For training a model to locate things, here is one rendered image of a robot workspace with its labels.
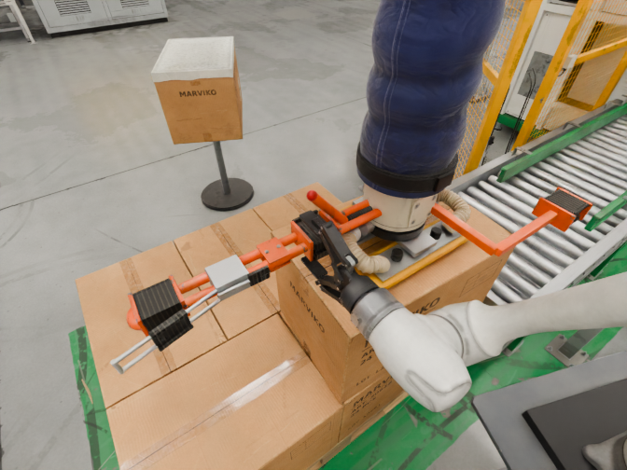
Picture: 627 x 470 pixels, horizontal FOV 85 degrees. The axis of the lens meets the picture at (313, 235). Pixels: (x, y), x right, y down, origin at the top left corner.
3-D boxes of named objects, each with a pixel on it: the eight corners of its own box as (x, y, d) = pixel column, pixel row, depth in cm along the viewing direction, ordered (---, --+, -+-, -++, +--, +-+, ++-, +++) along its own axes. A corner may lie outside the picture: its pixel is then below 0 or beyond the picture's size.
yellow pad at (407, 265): (442, 219, 101) (447, 206, 97) (471, 240, 95) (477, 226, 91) (352, 269, 87) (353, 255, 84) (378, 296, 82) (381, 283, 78)
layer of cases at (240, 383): (316, 234, 215) (317, 181, 187) (442, 359, 156) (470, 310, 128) (114, 331, 166) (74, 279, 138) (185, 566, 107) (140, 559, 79)
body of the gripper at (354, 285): (353, 298, 60) (322, 265, 66) (349, 324, 66) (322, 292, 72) (384, 280, 63) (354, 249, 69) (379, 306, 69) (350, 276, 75)
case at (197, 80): (243, 139, 205) (231, 68, 177) (173, 145, 200) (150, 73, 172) (242, 98, 247) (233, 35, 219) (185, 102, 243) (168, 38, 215)
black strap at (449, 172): (404, 132, 92) (407, 118, 90) (477, 172, 79) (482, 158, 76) (337, 158, 83) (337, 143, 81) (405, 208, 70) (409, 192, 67)
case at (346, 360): (401, 248, 151) (421, 172, 123) (474, 315, 126) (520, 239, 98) (279, 309, 128) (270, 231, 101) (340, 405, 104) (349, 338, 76)
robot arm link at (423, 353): (355, 352, 60) (397, 338, 69) (421, 435, 50) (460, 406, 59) (384, 307, 55) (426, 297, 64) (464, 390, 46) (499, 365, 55)
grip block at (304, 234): (318, 225, 85) (319, 206, 80) (342, 248, 79) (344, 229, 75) (289, 238, 81) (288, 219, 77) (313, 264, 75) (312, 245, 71)
